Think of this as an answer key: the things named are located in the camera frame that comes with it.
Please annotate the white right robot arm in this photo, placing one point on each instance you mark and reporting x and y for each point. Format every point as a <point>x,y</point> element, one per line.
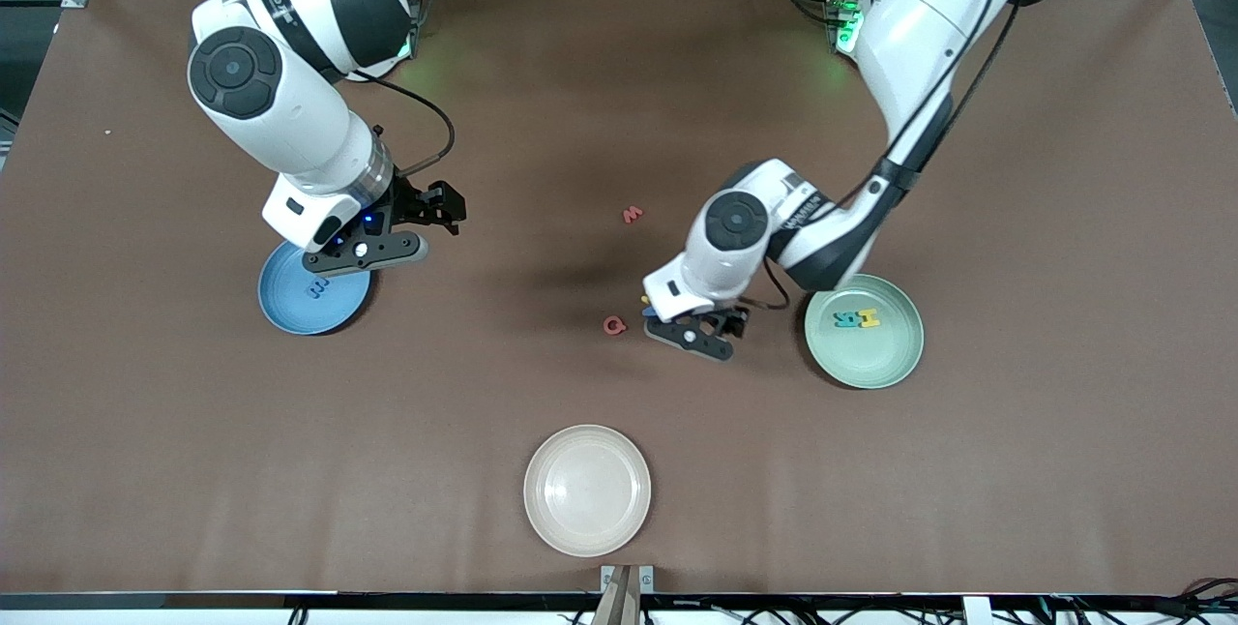
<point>280,112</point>

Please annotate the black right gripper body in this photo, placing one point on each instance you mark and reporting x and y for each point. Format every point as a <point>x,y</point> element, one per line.
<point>418,201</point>

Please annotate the beige plate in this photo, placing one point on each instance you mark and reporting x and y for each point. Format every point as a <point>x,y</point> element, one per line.
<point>587,491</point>

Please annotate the yellow foam letter H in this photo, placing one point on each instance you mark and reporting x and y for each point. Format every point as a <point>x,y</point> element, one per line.
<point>869,318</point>

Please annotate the pink foam letter Q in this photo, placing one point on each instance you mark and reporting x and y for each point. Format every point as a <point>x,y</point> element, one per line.
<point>609,326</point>

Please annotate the teal foam letter R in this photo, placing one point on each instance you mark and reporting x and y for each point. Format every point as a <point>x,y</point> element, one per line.
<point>845,319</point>

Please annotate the blue plate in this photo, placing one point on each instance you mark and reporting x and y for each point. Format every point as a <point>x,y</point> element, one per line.
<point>290,311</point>

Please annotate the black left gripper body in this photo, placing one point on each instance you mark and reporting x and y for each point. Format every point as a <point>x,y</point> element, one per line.
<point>727,319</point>

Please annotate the red foam letter w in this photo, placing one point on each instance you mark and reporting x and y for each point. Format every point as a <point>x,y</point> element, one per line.
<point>632,215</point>

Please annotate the blue foam letter E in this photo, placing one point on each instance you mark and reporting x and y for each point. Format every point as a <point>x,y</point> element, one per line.
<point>318,290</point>

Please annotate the metal table edge bracket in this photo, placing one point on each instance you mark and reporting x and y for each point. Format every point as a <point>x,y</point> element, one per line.
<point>627,581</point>

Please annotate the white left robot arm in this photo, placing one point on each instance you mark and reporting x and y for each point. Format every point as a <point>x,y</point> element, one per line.
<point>919,25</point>

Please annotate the light green plate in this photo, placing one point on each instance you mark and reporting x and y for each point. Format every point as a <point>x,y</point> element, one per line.
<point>870,359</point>

